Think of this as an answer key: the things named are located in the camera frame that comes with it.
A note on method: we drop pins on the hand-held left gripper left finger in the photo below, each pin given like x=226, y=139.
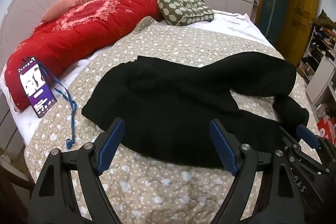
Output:
x=113, y=145

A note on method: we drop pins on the pink pillow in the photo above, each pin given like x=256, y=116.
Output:
x=68, y=3

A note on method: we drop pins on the round padded headboard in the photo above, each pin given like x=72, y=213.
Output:
x=29, y=3

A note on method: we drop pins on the red floral quilt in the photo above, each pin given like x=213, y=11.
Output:
x=78, y=35

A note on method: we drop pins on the beige dotted quilted blanket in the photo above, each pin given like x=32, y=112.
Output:
x=157, y=187

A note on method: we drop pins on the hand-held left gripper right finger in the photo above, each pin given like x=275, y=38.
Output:
x=223, y=145

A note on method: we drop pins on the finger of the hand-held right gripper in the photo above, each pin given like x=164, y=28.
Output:
x=307, y=134
x=294, y=146

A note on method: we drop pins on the cluttered storage shelf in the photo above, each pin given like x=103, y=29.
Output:
x=320, y=56

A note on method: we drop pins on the purple badge card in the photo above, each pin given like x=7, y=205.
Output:
x=36, y=87

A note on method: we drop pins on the dark wooden chair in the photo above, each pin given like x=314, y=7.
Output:
x=13, y=187

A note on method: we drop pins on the green patterned pillow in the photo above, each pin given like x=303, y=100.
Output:
x=181, y=10

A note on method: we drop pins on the red bag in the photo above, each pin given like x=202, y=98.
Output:
x=328, y=129

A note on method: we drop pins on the yellow wooden door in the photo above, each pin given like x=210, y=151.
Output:
x=302, y=16

